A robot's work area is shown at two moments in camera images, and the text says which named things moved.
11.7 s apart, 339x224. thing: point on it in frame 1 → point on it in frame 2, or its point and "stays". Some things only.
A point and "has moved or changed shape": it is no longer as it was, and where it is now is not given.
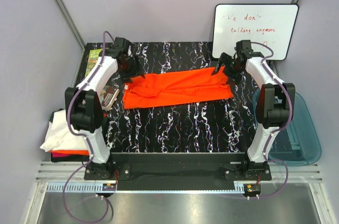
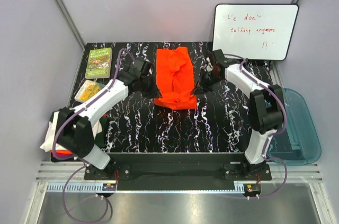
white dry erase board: (269, 27) stays
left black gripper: (137, 70) → (154, 92)
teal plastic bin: (298, 144) stays
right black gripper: (225, 59) → (201, 87)
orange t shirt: (175, 87) has moved or changed shape
